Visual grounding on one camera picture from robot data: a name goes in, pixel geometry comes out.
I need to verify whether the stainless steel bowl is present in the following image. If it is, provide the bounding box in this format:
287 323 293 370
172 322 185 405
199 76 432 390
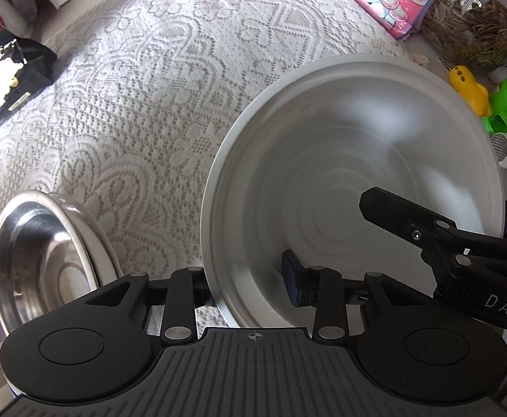
0 190 103 337

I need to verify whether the black snack packet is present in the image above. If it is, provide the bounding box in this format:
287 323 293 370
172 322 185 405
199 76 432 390
0 18 58 145

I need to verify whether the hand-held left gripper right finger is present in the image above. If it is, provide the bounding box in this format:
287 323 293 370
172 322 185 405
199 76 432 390
281 250 437 343

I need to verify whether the yellow duck toy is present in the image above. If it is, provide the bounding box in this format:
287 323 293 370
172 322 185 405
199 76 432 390
448 65 490 118

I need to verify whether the glass jar of sunflower seeds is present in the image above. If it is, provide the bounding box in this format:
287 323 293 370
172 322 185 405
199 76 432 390
421 0 507 70

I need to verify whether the large white plate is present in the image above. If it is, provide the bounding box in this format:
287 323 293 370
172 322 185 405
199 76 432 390
200 54 506 328

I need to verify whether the white lace tablecloth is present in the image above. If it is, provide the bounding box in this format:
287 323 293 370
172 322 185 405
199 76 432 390
0 0 416 357

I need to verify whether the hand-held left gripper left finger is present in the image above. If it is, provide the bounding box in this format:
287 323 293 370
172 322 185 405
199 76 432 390
86 267 217 345

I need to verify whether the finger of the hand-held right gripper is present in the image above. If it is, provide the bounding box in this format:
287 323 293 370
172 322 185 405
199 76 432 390
359 187 504 276

